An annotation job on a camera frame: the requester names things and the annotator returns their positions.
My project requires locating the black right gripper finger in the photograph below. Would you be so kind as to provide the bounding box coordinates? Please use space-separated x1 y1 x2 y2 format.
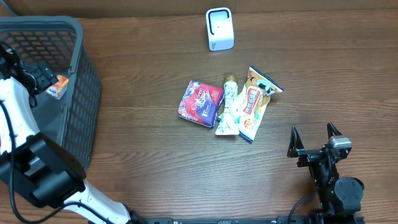
287 126 304 157
326 122 341 138

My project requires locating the yellow snack bag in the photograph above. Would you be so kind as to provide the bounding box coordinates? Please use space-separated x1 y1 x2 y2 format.
234 66 284 143

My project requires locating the white barcode scanner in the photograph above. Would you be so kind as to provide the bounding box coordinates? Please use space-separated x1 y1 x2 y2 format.
205 7 234 52

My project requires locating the purple red tissue pack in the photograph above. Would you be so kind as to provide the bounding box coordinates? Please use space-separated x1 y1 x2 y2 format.
178 80 224 128

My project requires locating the white green tube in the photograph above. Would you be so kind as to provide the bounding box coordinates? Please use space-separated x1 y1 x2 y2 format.
215 75 239 136

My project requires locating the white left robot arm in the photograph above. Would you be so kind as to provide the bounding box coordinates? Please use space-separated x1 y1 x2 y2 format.
1 62 138 223

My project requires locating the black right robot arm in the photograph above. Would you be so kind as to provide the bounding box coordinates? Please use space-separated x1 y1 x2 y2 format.
286 122 364 223

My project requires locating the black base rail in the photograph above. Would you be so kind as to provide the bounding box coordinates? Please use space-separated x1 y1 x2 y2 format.
142 215 366 224

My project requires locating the dark grey plastic basket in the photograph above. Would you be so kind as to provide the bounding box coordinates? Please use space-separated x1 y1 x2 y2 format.
1 16 101 169

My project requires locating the small orange white box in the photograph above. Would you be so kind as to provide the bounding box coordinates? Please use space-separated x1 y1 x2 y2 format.
46 75 69 100

